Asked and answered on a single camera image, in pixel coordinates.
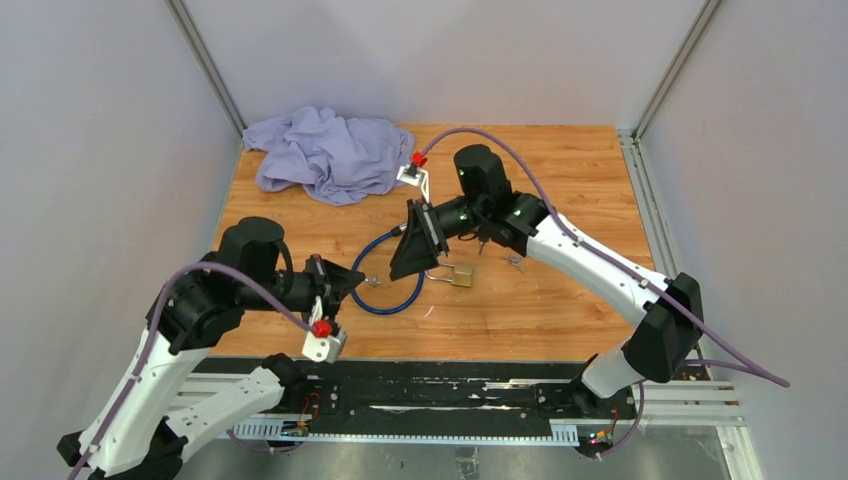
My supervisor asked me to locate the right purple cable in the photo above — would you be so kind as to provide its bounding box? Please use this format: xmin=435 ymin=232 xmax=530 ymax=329
xmin=422 ymin=128 xmax=791 ymax=460

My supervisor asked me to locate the brass padlock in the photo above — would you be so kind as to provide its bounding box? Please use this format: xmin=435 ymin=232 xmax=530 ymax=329
xmin=424 ymin=263 xmax=474 ymax=288

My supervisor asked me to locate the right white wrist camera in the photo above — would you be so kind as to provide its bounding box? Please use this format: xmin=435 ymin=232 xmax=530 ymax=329
xmin=396 ymin=152 xmax=430 ymax=202

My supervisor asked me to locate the blue cable lock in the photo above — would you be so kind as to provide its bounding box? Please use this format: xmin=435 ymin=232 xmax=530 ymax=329
xmin=348 ymin=225 xmax=426 ymax=317

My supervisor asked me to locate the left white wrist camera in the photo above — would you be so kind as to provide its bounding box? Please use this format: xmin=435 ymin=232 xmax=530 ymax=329
xmin=301 ymin=297 xmax=347 ymax=363

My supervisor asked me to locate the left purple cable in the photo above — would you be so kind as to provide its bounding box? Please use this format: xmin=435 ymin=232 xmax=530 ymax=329
xmin=66 ymin=261 xmax=319 ymax=480

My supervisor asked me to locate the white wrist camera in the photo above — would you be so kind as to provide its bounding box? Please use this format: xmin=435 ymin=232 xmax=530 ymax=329
xmin=301 ymin=297 xmax=347 ymax=363
xmin=396 ymin=152 xmax=430 ymax=202

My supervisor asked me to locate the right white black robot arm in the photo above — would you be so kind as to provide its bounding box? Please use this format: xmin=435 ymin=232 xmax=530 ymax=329
xmin=389 ymin=144 xmax=702 ymax=417

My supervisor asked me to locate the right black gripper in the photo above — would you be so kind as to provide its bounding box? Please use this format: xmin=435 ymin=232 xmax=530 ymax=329
xmin=389 ymin=197 xmax=486 ymax=283

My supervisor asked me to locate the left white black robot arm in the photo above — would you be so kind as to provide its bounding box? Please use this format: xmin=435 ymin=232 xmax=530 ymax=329
xmin=57 ymin=217 xmax=364 ymax=479

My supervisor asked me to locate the purple cable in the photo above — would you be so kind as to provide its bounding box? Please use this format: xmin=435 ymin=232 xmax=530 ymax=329
xmin=66 ymin=261 xmax=319 ymax=480
xmin=422 ymin=128 xmax=791 ymax=460

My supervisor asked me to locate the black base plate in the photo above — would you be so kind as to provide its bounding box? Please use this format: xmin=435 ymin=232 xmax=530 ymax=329
xmin=198 ymin=357 xmax=711 ymax=442

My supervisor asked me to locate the crumpled lavender cloth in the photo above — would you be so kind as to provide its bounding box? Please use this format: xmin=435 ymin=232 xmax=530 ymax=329
xmin=242 ymin=106 xmax=416 ymax=206

